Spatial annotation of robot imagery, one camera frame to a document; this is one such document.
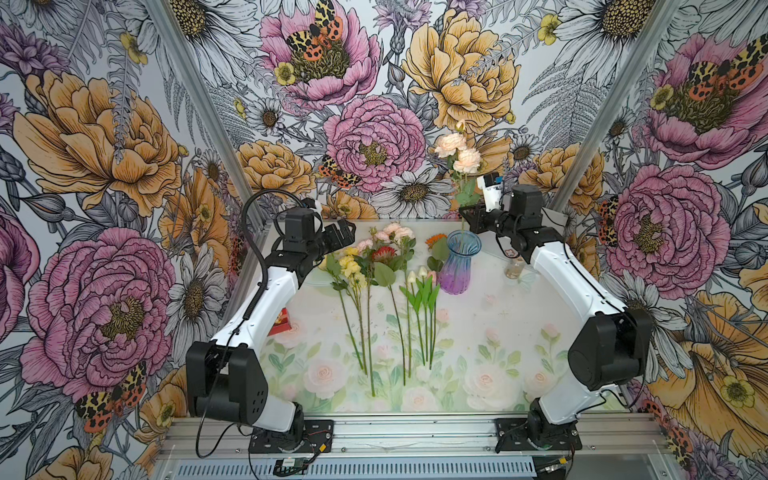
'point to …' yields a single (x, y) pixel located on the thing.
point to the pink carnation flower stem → (367, 247)
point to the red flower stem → (384, 259)
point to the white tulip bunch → (423, 295)
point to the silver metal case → (554, 219)
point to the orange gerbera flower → (439, 250)
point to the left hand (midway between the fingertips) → (343, 239)
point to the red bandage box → (282, 323)
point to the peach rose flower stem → (404, 237)
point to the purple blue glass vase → (455, 271)
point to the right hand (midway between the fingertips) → (460, 215)
